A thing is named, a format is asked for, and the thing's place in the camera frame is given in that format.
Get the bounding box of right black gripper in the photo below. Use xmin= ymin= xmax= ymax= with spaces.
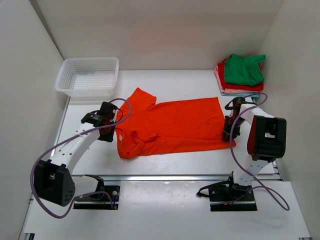
xmin=223 ymin=115 xmax=246 ymax=142

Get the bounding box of orange t shirt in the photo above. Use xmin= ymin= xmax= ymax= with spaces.
xmin=115 ymin=88 xmax=230 ymax=160

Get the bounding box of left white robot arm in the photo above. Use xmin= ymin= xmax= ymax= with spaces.
xmin=30 ymin=101 xmax=119 ymax=207

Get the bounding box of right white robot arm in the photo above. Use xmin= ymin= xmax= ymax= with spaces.
xmin=222 ymin=97 xmax=287 ymax=200

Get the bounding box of light blue folded t shirt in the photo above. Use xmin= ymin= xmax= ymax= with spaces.
xmin=221 ymin=92 xmax=259 ymax=98

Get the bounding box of pink folded t shirt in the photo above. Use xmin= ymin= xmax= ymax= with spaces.
xmin=214 ymin=65 xmax=258 ymax=96

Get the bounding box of red folded t shirt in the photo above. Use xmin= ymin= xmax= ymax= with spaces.
xmin=217 ymin=60 xmax=264 ymax=92

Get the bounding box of green folded t shirt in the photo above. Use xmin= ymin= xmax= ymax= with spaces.
xmin=224 ymin=54 xmax=266 ymax=87

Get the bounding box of white plastic basket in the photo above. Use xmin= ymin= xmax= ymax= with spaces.
xmin=55 ymin=57 xmax=119 ymax=99

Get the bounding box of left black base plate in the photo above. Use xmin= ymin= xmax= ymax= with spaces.
xmin=73 ymin=181 xmax=121 ymax=210

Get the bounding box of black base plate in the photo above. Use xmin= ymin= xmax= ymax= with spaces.
xmin=196 ymin=179 xmax=258 ymax=212
xmin=73 ymin=181 xmax=121 ymax=210

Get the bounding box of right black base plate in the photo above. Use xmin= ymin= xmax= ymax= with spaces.
xmin=196 ymin=179 xmax=258 ymax=212

